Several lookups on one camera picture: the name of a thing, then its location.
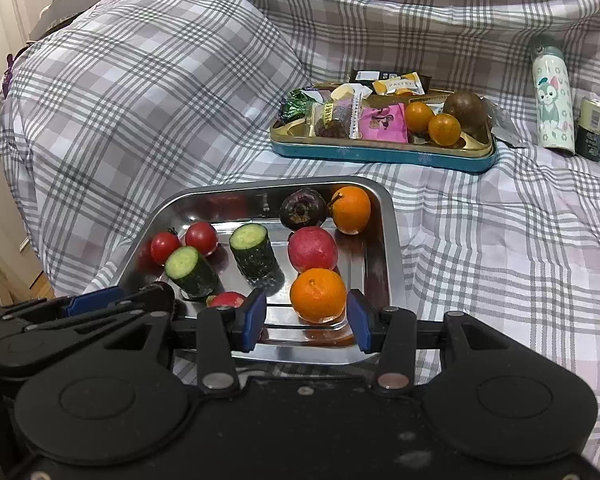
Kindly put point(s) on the blue and gold tin tray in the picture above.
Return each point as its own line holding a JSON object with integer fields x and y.
{"x": 380, "y": 152}

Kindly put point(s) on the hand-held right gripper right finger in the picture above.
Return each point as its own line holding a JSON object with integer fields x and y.
{"x": 360, "y": 321}

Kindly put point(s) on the small orange mandarin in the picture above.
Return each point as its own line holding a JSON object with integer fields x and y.
{"x": 419, "y": 116}
{"x": 351, "y": 209}
{"x": 444, "y": 129}
{"x": 317, "y": 294}

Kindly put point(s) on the white cartoon print bottle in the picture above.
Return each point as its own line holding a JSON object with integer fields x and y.
{"x": 555, "y": 100}

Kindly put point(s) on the dark purple passion fruit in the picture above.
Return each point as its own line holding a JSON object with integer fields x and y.
{"x": 303, "y": 208}

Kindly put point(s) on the light wooden frame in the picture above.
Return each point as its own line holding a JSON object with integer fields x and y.
{"x": 10, "y": 280}

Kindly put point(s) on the yellow pastry packet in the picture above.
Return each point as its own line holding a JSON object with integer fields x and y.
{"x": 397, "y": 84}

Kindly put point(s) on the cream and black can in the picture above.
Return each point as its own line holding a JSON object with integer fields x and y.
{"x": 594, "y": 130}

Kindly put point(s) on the purple cloth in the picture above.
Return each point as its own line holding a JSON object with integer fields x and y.
{"x": 7, "y": 67}

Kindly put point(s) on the cucumber piece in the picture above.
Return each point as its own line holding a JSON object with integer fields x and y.
{"x": 192, "y": 270}
{"x": 252, "y": 250}

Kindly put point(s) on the silver foil packet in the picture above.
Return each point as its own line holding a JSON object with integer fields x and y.
{"x": 505, "y": 127}

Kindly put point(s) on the stainless steel tray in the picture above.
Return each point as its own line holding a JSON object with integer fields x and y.
{"x": 370, "y": 260}

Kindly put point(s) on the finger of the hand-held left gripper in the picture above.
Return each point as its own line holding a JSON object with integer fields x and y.
{"x": 95, "y": 300}
{"x": 80, "y": 325}

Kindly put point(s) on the cream snack packet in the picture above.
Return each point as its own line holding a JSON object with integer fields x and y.
{"x": 347, "y": 92}

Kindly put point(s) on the brown round fruit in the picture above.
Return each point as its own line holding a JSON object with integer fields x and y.
{"x": 464, "y": 109}

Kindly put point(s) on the pink snack packet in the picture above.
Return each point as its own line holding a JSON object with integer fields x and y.
{"x": 382, "y": 122}

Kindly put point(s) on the red cherry tomato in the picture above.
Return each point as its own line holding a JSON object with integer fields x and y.
{"x": 201, "y": 237}
{"x": 165, "y": 247}

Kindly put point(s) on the grey plaid blanket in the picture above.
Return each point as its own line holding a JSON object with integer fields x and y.
{"x": 130, "y": 110}

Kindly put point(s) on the red radish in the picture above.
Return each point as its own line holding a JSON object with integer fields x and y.
{"x": 312, "y": 248}
{"x": 225, "y": 300}

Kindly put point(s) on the clear snack packet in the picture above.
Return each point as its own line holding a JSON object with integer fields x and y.
{"x": 332, "y": 117}

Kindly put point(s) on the black snack packet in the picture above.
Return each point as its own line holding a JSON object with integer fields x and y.
{"x": 365, "y": 76}

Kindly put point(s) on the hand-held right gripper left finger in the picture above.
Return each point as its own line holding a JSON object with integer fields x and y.
{"x": 255, "y": 321}

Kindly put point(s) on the cardboard box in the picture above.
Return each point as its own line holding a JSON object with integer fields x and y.
{"x": 60, "y": 10}

